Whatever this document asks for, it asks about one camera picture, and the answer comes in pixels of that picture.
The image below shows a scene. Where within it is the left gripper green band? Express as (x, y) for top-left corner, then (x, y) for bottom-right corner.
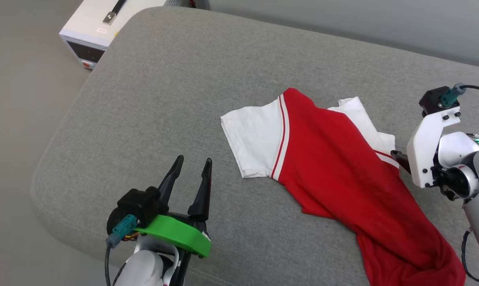
(134, 155), (213, 286)

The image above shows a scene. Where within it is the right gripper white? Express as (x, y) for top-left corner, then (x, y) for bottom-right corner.
(390, 106), (462, 189)

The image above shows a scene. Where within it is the red and white jersey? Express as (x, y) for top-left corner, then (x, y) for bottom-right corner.
(220, 87), (466, 286)

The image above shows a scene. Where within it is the grey fabric sofa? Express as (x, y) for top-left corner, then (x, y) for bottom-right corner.
(30, 6), (479, 286)

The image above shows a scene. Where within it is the white power supply box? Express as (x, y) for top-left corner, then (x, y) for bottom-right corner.
(59, 0), (168, 70)

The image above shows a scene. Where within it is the left camera cable teal plug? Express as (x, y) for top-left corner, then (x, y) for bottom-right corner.
(104, 214), (138, 286)

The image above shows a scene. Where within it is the camera cable teal plug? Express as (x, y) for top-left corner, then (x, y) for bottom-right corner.
(104, 214), (138, 286)
(439, 82), (479, 108)

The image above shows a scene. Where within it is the right camera cable teal plug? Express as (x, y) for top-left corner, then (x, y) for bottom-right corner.
(439, 82), (479, 108)

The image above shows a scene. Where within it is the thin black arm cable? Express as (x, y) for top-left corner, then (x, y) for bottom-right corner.
(461, 228), (479, 284)

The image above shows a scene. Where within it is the black strap handle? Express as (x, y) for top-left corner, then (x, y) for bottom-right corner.
(102, 0), (127, 25)

